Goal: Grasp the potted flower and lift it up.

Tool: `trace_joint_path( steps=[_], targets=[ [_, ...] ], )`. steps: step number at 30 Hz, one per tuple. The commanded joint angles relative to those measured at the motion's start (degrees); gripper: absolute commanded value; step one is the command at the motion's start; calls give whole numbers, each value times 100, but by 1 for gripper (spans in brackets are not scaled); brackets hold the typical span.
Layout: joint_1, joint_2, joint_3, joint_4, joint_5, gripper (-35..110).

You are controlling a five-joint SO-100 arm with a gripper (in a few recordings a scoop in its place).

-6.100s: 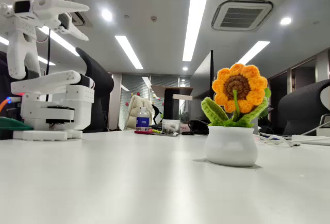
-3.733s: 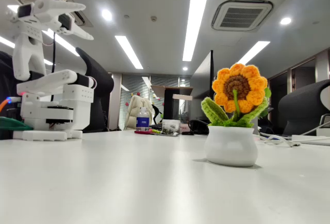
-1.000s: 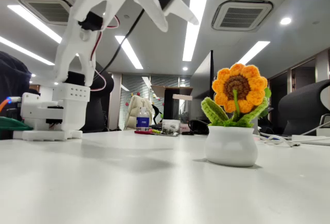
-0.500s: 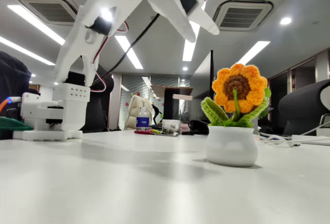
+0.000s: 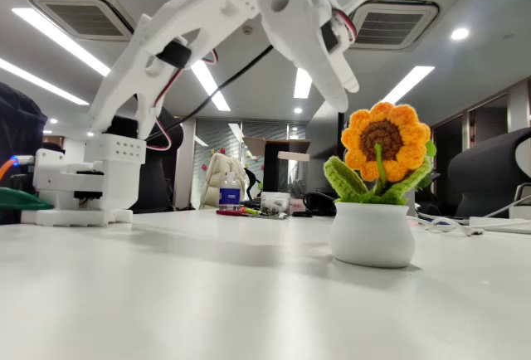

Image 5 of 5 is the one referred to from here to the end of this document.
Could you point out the crochet sunflower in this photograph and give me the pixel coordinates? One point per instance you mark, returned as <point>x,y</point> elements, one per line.
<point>371,235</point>

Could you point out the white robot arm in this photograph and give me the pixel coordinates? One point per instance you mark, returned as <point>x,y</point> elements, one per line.
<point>124,78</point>

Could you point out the grey partition panel black edge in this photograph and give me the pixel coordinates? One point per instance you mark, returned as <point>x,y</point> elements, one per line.
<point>327,136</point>

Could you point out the ceiling smoke detector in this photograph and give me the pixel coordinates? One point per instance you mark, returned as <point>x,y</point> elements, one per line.
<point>247,30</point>

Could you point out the black bag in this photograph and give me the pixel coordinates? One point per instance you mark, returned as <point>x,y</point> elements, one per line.
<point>321,206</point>

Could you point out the small pink box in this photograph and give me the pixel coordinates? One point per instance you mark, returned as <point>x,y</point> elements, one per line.
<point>298,205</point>

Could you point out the clear plastic container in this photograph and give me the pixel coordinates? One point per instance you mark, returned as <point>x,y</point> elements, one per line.
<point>274,203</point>

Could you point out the cream padded jacket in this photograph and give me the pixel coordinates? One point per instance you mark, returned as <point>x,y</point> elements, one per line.
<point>215,177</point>

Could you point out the yellow green marker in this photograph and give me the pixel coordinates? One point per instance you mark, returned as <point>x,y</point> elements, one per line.
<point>253,211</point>

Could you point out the clear water bottle blue label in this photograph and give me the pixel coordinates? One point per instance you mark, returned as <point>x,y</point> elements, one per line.
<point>229,198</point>

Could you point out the red pen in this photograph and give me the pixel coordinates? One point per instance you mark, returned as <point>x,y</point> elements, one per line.
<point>230,212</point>

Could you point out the black office chair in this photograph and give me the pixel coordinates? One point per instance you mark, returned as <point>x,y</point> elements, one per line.
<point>166,181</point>

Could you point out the black bulky jacket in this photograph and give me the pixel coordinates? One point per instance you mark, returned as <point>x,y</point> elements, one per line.
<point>20,127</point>

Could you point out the green plastic clamp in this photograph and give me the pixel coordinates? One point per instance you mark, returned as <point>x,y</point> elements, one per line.
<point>20,200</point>

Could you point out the black mesh chair white frame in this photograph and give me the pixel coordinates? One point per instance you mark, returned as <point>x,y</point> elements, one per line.
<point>485,169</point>

